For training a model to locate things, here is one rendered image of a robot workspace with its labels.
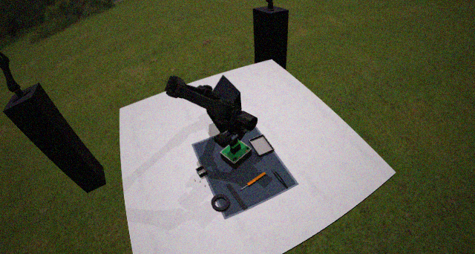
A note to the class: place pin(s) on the dark blue work mat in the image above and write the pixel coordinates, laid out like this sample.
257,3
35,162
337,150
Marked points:
220,173

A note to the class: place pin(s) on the green power plug with dark wires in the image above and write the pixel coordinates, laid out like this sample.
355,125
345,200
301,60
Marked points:
236,144

